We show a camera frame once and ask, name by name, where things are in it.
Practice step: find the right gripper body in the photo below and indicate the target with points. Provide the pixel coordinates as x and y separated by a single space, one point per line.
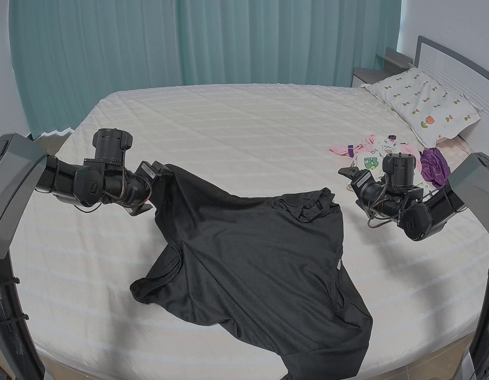
371 192

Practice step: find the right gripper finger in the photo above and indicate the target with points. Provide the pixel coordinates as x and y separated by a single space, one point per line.
350 173

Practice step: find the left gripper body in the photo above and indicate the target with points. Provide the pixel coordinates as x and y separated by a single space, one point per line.
137 188

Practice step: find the black T-shirt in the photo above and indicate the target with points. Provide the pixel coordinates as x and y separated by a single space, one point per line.
248 259

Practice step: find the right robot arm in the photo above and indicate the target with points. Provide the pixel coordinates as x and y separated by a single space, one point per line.
470 188

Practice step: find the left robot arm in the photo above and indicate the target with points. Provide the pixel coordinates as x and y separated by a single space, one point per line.
14 180

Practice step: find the bed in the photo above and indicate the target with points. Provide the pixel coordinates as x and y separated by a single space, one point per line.
248 133

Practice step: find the white printed pyjama top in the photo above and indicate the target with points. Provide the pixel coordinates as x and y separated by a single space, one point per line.
369 158

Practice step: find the pink garment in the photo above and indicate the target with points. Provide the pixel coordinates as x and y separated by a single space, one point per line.
343 149

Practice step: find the purple garment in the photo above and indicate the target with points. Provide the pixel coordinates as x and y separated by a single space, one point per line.
434 166

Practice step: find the grey bedside table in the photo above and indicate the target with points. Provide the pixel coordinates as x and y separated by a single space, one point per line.
367 75

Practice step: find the white printed pillow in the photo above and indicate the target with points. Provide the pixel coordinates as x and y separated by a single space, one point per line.
422 101

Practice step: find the blue-green curtain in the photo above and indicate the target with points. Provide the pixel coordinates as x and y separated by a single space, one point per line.
288 26
94 46

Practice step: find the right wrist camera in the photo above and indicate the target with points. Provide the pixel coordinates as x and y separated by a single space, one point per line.
362 208

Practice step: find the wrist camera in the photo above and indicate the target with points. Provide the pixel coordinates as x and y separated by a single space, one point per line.
362 208
141 210

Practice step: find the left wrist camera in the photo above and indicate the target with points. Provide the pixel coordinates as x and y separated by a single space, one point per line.
141 210

